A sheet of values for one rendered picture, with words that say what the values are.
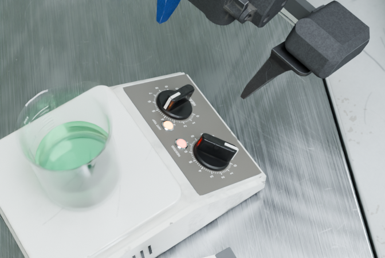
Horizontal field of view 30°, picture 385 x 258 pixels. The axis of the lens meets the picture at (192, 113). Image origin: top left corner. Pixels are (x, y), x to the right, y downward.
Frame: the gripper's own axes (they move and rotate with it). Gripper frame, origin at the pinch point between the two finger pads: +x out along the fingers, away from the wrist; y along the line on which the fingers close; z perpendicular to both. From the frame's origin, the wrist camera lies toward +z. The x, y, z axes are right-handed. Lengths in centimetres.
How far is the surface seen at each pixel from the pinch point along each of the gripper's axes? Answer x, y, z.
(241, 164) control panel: 9.7, 7.3, -0.9
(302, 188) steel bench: 10.9, 12.0, -5.4
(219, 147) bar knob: 8.1, 5.5, 1.1
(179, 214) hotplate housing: 10.8, 7.1, 6.8
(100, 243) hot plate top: 11.9, 5.1, 13.1
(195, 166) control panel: 9.7, 5.1, 3.0
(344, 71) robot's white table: 5.7, 7.2, -16.1
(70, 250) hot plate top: 12.9, 3.9, 14.6
